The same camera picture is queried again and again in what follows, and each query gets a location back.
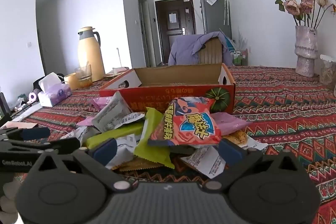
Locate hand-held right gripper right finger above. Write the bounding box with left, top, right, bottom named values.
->
left=202, top=139, right=306, bottom=191

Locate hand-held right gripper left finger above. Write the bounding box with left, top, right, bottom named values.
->
left=33, top=138, right=138, bottom=191

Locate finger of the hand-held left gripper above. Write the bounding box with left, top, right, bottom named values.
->
left=0, top=127, right=51, bottom=142
left=0, top=137, right=81, bottom=156

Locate yellow orange snack packet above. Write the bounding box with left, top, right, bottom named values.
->
left=223, top=131, right=268, bottom=153

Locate green snack packet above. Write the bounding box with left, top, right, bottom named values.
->
left=83, top=123, right=145, bottom=148
left=133, top=107, right=175, bottom=169

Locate pink snack packet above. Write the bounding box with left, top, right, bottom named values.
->
left=210, top=112, right=254, bottom=135
left=76, top=116, right=95, bottom=127
left=92, top=97, right=116, bottom=111

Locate orange patterned snack packet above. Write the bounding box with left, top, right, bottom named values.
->
left=113, top=158, right=163, bottom=172

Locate white grey snack packet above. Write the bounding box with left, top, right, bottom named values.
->
left=91, top=91, right=133, bottom=132

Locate small white snack packet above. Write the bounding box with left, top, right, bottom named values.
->
left=119, top=112, right=146, bottom=126

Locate red orange snack packet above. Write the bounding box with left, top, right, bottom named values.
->
left=147, top=97, right=223, bottom=147

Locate orange cardboard box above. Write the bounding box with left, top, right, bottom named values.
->
left=98, top=63, right=236, bottom=115

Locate person's left hand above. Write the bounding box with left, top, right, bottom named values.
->
left=0, top=182, right=18, bottom=216

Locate pale paper sheet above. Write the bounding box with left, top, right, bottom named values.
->
left=0, top=120, right=38, bottom=130

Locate black device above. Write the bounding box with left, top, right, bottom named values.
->
left=0, top=91, right=12, bottom=122

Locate purple tissue pack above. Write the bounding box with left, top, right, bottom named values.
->
left=37, top=72, right=72, bottom=107

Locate yellow cup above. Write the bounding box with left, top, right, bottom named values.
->
left=64, top=73, right=80, bottom=90

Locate red patterned tablecloth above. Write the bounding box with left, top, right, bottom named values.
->
left=0, top=65, right=336, bottom=224

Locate glass cup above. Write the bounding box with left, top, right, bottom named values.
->
left=75, top=64, right=93, bottom=88

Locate yellow thermos jug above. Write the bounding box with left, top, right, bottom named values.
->
left=78, top=27, right=105, bottom=82

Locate small storage rack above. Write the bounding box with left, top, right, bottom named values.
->
left=230, top=48, right=248, bottom=66

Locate wooden chair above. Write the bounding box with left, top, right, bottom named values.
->
left=197, top=37, right=223, bottom=65

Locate purple jacket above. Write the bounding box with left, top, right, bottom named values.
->
left=168, top=31, right=234, bottom=67

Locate pale ribbed vase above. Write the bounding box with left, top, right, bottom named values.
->
left=294, top=25, right=319, bottom=77

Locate grey refrigerator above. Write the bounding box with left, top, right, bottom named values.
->
left=200, top=0, right=232, bottom=39

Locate dark brown door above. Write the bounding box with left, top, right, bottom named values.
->
left=155, top=0, right=197, bottom=64

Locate white umbrella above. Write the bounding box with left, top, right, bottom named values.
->
left=223, top=0, right=229, bottom=26

